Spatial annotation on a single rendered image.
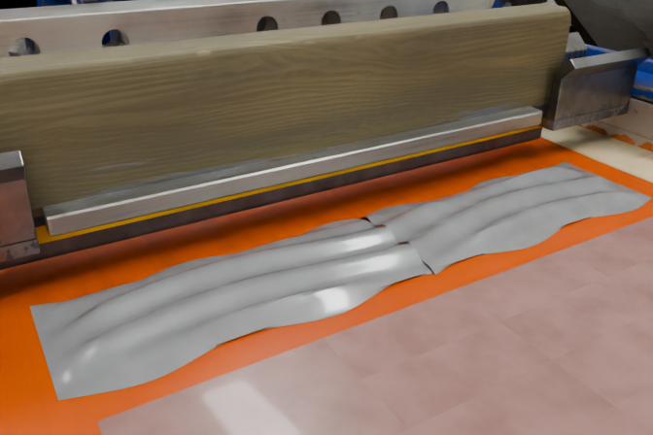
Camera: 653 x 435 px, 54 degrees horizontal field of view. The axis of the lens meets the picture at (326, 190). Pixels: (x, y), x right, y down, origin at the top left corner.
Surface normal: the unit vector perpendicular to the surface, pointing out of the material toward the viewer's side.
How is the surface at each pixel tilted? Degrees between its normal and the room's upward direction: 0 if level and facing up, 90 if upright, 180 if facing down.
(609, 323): 16
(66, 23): 74
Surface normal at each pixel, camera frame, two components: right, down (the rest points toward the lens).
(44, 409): 0.01, -0.90
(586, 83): 0.51, 0.37
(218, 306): 0.27, -0.62
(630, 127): -0.86, 0.21
